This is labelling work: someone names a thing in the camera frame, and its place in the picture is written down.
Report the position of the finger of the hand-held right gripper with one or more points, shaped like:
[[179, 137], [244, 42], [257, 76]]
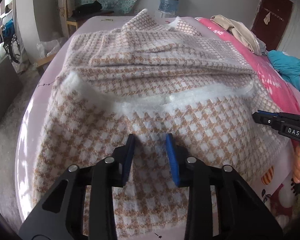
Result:
[[265, 120]]

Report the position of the brown door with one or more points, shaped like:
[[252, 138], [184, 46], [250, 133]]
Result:
[[277, 5]]

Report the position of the wooden chair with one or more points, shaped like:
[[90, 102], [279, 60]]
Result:
[[72, 21]]

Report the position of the wooden stool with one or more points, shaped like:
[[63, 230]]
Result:
[[45, 61]]

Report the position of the bicycle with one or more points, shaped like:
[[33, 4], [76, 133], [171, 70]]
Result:
[[13, 45]]

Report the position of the beige clothes pile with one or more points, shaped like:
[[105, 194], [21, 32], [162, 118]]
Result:
[[242, 35]]

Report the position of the dark grey cabinet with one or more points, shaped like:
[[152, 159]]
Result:
[[3, 92]]

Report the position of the beige white checked sweater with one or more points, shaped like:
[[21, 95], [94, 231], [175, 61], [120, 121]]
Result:
[[165, 80]]

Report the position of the blue water bottle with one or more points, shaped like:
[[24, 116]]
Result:
[[168, 0]]

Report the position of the clear plastic bag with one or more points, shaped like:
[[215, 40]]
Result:
[[48, 46]]

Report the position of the black bag on chair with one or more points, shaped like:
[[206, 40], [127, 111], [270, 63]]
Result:
[[87, 8]]

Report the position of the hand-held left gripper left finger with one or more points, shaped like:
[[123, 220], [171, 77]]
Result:
[[127, 160]]

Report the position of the white hanging cloth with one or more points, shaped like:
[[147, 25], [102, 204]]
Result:
[[267, 18]]

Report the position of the pink flower print blanket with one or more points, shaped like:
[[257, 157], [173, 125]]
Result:
[[272, 80]]

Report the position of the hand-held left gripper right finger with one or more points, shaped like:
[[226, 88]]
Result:
[[172, 160]]

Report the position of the bed with pink printed sheet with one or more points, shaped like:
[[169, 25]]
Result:
[[32, 130]]

